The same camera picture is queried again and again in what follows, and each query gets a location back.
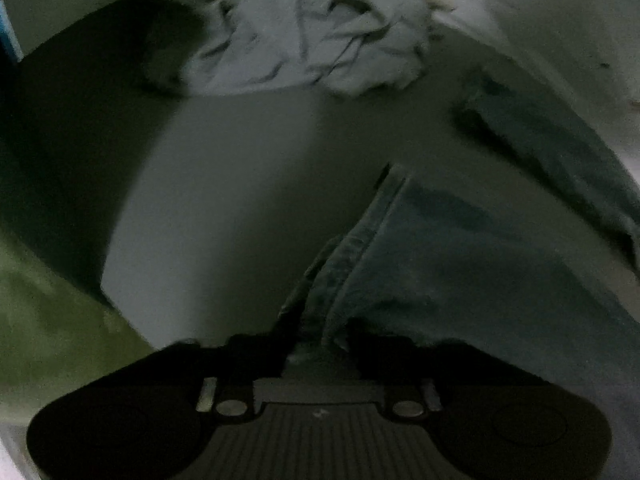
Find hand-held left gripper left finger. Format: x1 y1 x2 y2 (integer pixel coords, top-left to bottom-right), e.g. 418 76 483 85
150 334 297 417

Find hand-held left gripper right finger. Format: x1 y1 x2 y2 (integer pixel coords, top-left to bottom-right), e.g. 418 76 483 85
347 329 526 418

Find blue jeans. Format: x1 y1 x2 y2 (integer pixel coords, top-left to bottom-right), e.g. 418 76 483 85
277 67 640 361

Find green cover cloth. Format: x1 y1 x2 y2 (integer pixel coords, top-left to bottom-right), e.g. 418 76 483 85
0 230 156 411

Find grey-blue crumpled garment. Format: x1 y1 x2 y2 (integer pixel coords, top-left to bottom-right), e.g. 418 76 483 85
142 0 433 98

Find carrot printed sheet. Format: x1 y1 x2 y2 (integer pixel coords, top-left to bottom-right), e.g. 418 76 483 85
425 0 640 111

